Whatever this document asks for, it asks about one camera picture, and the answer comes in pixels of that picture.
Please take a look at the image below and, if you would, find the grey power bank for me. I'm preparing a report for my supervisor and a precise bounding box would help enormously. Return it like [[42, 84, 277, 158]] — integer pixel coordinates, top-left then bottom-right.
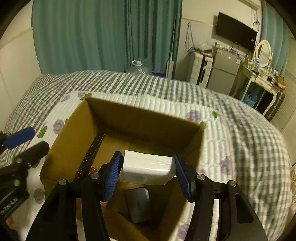
[[125, 187, 151, 223]]

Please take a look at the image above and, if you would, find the white charger block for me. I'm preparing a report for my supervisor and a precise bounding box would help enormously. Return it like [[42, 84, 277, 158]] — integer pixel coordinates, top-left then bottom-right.
[[121, 150, 176, 185]]

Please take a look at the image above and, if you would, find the brown cardboard box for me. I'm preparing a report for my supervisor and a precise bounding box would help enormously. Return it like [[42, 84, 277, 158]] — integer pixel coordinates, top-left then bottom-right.
[[40, 98, 204, 240]]

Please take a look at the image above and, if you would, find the white louvered wardrobe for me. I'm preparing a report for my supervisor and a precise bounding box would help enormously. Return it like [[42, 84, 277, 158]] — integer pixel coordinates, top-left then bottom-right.
[[270, 39, 296, 137]]

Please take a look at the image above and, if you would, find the green curtain left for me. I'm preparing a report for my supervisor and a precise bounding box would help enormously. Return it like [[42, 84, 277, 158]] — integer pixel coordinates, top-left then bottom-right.
[[32, 1, 182, 75]]

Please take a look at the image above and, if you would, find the green curtain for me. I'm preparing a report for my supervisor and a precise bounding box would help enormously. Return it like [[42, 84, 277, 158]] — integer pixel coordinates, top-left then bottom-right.
[[32, 1, 182, 75], [261, 1, 290, 75]]

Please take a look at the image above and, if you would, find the white dressing table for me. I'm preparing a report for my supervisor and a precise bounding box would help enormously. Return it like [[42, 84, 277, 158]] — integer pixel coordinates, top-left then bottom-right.
[[229, 66, 285, 121]]

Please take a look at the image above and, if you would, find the clear water jug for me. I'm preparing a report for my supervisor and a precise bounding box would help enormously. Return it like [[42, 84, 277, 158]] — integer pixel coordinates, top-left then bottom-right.
[[126, 58, 152, 75]]

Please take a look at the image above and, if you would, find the silver small fridge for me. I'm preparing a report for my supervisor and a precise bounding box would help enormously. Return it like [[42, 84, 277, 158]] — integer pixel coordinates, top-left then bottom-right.
[[207, 49, 240, 95]]

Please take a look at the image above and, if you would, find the white suitcase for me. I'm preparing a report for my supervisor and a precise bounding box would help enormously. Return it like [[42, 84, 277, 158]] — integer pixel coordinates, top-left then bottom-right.
[[186, 52, 213, 88]]

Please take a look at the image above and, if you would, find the white oval mirror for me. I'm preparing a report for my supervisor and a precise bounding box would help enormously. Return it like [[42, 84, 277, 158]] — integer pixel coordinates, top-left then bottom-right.
[[254, 40, 273, 67]]

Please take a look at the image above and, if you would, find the green curtain right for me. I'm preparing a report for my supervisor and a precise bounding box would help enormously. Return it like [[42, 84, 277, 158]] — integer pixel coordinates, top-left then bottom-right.
[[261, 1, 290, 75]]

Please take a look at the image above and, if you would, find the black wall television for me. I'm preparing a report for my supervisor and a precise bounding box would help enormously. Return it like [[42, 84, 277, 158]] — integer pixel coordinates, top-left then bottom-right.
[[216, 12, 257, 51]]

